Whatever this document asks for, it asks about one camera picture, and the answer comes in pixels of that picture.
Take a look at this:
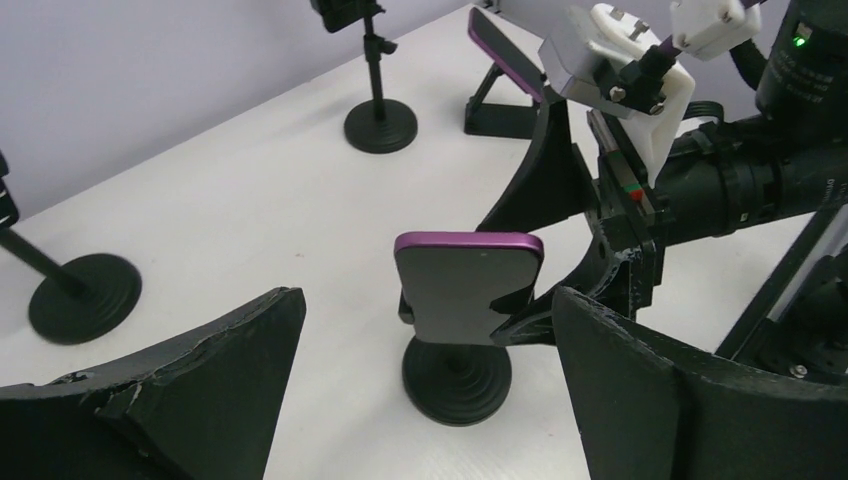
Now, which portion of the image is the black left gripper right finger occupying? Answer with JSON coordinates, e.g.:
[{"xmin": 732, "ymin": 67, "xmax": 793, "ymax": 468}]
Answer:
[{"xmin": 552, "ymin": 287, "xmax": 847, "ymax": 479}]

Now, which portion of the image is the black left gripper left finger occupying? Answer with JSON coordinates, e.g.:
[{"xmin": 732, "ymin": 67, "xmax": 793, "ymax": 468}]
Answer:
[{"xmin": 1, "ymin": 287, "xmax": 307, "ymax": 479}]

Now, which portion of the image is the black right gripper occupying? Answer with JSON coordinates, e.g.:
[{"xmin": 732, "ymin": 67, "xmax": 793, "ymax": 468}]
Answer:
[{"xmin": 476, "ymin": 99, "xmax": 776, "ymax": 347}]

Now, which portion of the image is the purple phone with black screen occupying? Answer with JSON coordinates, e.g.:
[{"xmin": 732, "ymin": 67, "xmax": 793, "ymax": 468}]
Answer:
[{"xmin": 393, "ymin": 231, "xmax": 545, "ymax": 346}]

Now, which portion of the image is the black round-base phone stand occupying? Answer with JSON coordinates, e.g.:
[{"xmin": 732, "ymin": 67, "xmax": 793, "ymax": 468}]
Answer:
[{"xmin": 401, "ymin": 291, "xmax": 555, "ymax": 427}]

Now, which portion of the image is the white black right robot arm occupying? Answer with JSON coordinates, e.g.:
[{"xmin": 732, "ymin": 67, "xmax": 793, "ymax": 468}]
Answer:
[{"xmin": 480, "ymin": 1, "xmax": 847, "ymax": 319}]

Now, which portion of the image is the black folding phone stand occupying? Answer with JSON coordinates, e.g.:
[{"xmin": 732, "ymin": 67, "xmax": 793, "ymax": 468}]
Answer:
[{"xmin": 463, "ymin": 63, "xmax": 540, "ymax": 140}]

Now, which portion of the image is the purple phone on folding stand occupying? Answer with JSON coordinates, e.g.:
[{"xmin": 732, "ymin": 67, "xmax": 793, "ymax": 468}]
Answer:
[{"xmin": 467, "ymin": 7, "xmax": 544, "ymax": 103}]

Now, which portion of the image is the black phone back middle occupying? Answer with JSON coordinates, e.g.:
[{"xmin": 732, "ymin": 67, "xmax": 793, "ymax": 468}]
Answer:
[{"xmin": 310, "ymin": 0, "xmax": 385, "ymax": 33}]

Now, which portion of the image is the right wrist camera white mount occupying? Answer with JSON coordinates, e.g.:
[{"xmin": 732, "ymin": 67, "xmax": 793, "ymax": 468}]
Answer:
[{"xmin": 539, "ymin": 3, "xmax": 696, "ymax": 186}]

